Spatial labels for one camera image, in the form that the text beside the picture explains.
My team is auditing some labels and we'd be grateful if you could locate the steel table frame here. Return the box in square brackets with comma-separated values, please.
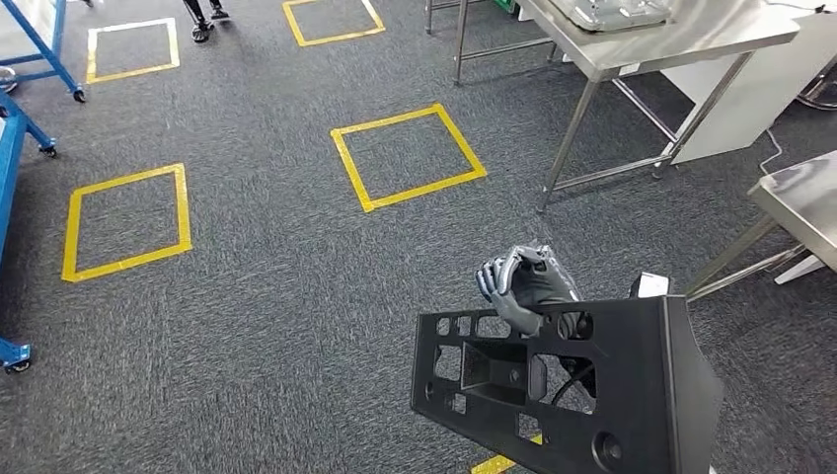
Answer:
[423, 0, 564, 88]

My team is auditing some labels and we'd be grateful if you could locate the yellow floor tape square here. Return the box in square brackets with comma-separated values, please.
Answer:
[470, 434, 544, 474]
[330, 103, 489, 214]
[282, 0, 386, 48]

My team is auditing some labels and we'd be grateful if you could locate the steel table with rails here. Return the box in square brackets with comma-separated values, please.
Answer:
[516, 0, 802, 214]

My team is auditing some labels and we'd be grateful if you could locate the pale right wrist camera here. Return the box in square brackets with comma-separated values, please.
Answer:
[629, 273, 672, 300]

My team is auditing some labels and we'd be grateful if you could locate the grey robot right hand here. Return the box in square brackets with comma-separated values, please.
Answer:
[475, 242, 583, 338]

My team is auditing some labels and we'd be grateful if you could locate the white floor cable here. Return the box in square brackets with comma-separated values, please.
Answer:
[758, 127, 785, 177]

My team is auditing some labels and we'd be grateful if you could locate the stamped metal plate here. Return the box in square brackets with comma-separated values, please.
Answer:
[548, 0, 675, 34]

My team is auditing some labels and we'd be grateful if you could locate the black camera cable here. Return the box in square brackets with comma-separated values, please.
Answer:
[551, 362, 597, 407]

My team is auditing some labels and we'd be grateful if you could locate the white cabinet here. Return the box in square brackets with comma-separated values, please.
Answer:
[660, 9, 837, 166]

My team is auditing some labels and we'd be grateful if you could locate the pale floor tape square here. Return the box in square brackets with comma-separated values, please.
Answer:
[86, 17, 181, 85]

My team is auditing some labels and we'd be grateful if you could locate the blue metal shelf rack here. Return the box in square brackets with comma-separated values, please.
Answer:
[0, 91, 59, 375]

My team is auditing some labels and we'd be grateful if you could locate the black plastic panel part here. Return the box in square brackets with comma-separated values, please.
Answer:
[410, 295, 725, 474]

